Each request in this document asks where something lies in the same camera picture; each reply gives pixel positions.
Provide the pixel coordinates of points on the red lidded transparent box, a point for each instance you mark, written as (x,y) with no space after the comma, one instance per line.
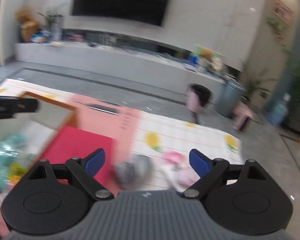
(75,142)

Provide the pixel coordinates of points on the grey metal trash can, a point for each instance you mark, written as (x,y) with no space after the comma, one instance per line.
(229,98)

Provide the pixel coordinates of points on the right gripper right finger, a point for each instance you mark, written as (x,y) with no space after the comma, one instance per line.
(213,173)

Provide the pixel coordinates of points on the pink trash bin black liner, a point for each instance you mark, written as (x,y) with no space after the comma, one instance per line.
(197,97)

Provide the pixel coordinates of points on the framed wall picture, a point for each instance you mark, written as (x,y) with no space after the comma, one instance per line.
(283,12)

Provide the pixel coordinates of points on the orange cardboard storage box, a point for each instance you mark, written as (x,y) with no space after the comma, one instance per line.
(39,128)

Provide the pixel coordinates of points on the golden brown vase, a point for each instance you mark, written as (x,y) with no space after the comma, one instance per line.
(27,29)

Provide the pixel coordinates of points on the lemon print checkered tablecloth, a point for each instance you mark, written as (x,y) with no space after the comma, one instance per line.
(154,135)

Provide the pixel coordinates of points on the blue water jug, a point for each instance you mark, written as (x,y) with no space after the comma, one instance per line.
(279,111)

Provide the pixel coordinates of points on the tall floor plant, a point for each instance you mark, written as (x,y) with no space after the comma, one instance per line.
(253,81)

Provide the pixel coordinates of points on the black wall television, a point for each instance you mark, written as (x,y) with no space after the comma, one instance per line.
(122,1)

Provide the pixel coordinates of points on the green potted plant on shelf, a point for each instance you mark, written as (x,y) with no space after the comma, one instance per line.
(53,22)

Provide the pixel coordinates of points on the pink feather tassel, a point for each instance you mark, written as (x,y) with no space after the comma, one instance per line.
(173,157)

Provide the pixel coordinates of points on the teddy bear on shelf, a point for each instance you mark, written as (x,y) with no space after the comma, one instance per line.
(206,54)

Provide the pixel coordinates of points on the teal plush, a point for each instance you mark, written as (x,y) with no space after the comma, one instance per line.
(15,159)

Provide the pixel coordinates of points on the grey silver cloth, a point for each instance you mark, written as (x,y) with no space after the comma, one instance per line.
(131,174)

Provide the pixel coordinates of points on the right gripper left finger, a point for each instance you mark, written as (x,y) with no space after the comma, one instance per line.
(80,172)

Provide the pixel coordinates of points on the pink patterned fabric pouch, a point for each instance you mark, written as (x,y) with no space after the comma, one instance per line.
(179,178)

